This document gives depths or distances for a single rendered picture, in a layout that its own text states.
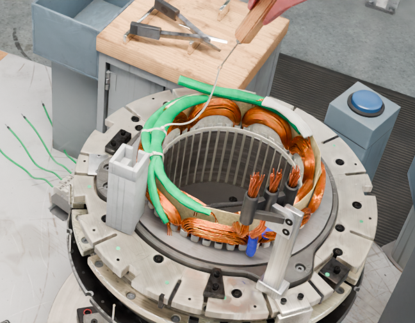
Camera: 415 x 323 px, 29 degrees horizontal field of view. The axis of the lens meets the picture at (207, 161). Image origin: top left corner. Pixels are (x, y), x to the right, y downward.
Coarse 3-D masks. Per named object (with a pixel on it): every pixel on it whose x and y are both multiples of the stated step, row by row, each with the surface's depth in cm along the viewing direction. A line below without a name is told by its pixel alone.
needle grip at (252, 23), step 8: (264, 0) 68; (272, 0) 67; (256, 8) 69; (264, 8) 68; (248, 16) 69; (256, 16) 69; (264, 16) 69; (240, 24) 71; (248, 24) 70; (256, 24) 69; (240, 32) 71; (248, 32) 70; (256, 32) 70; (240, 40) 71; (248, 40) 71
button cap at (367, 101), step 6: (360, 90) 107; (366, 90) 107; (354, 96) 106; (360, 96) 106; (366, 96) 106; (372, 96) 106; (378, 96) 106; (354, 102) 105; (360, 102) 105; (366, 102) 105; (372, 102) 105; (378, 102) 105; (360, 108) 105; (366, 108) 104; (372, 108) 104; (378, 108) 105
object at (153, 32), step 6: (132, 24) 102; (138, 24) 102; (144, 24) 102; (132, 30) 103; (138, 30) 102; (144, 30) 102; (150, 30) 102; (156, 30) 102; (144, 36) 103; (150, 36) 103; (156, 36) 102
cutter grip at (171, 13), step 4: (156, 0) 107; (160, 0) 106; (156, 4) 107; (160, 4) 106; (164, 4) 106; (168, 4) 106; (156, 8) 107; (160, 8) 107; (164, 8) 106; (168, 8) 106; (172, 8) 106; (176, 8) 106; (164, 12) 107; (168, 12) 106; (172, 12) 106; (176, 12) 105; (168, 16) 106; (172, 16) 106; (176, 20) 106
